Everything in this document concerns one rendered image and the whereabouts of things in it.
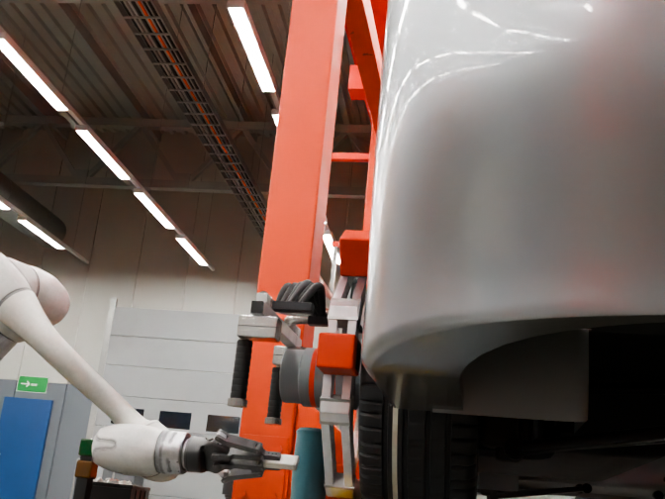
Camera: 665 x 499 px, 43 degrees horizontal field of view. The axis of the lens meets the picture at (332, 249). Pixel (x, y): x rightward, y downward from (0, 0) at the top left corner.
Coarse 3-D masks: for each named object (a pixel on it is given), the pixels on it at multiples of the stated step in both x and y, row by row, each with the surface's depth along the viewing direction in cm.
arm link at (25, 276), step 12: (0, 252) 203; (0, 264) 198; (12, 264) 201; (24, 264) 206; (0, 276) 195; (12, 276) 197; (24, 276) 201; (36, 276) 207; (0, 288) 194; (12, 288) 194; (36, 288) 205; (0, 300) 193
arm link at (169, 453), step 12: (168, 432) 179; (180, 432) 179; (156, 444) 176; (168, 444) 176; (180, 444) 175; (156, 456) 175; (168, 456) 175; (180, 456) 175; (156, 468) 176; (168, 468) 176; (180, 468) 175
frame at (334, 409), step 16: (336, 288) 184; (336, 304) 178; (352, 304) 177; (336, 320) 176; (352, 320) 176; (352, 384) 173; (320, 400) 172; (336, 400) 171; (352, 400) 172; (320, 416) 172; (336, 416) 170; (352, 416) 173; (352, 432) 176; (352, 448) 176; (352, 464) 177; (336, 480) 180; (352, 480) 178; (336, 496) 180; (352, 496) 180
